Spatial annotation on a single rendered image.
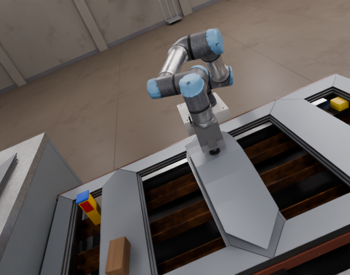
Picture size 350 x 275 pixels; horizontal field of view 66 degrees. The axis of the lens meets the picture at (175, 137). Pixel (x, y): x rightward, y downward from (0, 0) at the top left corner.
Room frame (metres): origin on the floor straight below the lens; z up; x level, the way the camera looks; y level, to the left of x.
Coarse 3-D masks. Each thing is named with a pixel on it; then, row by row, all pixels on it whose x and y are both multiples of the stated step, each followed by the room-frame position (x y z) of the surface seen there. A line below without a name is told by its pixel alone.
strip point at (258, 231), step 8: (264, 216) 0.53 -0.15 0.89; (272, 216) 0.52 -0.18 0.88; (248, 224) 0.53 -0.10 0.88; (256, 224) 0.52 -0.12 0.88; (264, 224) 0.51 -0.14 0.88; (272, 224) 0.50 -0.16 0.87; (232, 232) 0.52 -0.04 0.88; (240, 232) 0.52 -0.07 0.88; (248, 232) 0.51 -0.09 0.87; (256, 232) 0.50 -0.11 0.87; (264, 232) 0.49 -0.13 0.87; (272, 232) 0.48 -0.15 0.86; (248, 240) 0.49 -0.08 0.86; (256, 240) 0.48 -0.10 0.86; (264, 240) 0.48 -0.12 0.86; (264, 248) 0.46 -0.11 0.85
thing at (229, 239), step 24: (312, 96) 1.08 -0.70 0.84; (264, 120) 1.07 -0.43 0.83; (192, 168) 0.94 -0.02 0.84; (336, 168) 0.63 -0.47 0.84; (96, 192) 1.07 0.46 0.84; (72, 216) 0.97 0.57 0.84; (144, 216) 0.79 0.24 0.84; (216, 216) 0.64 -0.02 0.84; (72, 240) 0.84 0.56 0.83; (240, 240) 0.51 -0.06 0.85; (264, 264) 0.42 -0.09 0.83
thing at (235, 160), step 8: (232, 152) 0.75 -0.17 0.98; (240, 152) 0.74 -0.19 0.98; (216, 160) 0.75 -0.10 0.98; (224, 160) 0.73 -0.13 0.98; (232, 160) 0.72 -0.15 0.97; (240, 160) 0.71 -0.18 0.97; (248, 160) 0.70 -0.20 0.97; (200, 168) 0.74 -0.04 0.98; (208, 168) 0.73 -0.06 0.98; (216, 168) 0.72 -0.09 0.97; (224, 168) 0.71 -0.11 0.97; (232, 168) 0.69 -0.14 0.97; (240, 168) 0.68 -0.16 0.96; (200, 176) 0.71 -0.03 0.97; (208, 176) 0.70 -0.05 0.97; (216, 176) 0.69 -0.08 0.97; (224, 176) 0.68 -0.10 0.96
